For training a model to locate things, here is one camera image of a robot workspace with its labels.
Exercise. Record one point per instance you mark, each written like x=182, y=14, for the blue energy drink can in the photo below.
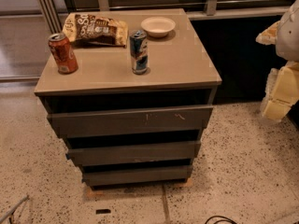
x=139, y=51

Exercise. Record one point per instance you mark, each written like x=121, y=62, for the grey metal rod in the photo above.
x=9, y=215

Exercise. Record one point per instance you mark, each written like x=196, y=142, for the grey three-drawer cabinet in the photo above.
x=180, y=73

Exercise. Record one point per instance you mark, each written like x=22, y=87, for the brown chip bag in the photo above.
x=96, y=29

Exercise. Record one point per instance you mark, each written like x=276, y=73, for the white bowl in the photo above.
x=158, y=26

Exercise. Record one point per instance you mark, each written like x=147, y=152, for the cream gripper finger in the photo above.
x=281, y=91
x=269, y=35

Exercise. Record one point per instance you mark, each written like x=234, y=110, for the grey top drawer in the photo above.
x=129, y=121

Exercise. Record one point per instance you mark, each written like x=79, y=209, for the grey bottom drawer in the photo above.
x=137, y=175

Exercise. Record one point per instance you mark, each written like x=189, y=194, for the orange soda can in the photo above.
x=63, y=54

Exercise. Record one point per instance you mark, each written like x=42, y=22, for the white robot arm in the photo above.
x=287, y=43

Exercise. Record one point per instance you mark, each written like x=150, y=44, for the grey drawer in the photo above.
x=134, y=153
x=137, y=175
x=129, y=121

